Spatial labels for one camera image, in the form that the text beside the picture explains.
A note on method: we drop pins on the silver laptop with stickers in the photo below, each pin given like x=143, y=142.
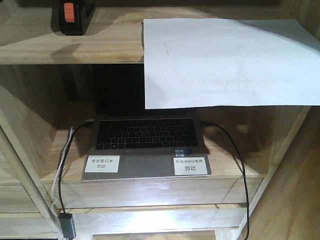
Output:
x=132, y=142

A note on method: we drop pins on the black orange stapler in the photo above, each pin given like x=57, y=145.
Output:
x=74, y=16

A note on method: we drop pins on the wooden shelf unit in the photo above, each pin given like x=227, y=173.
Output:
x=45, y=88

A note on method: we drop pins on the white paper sheet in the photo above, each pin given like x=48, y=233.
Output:
x=225, y=62

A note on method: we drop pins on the grey usb hub adapter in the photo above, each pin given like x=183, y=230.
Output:
x=67, y=225

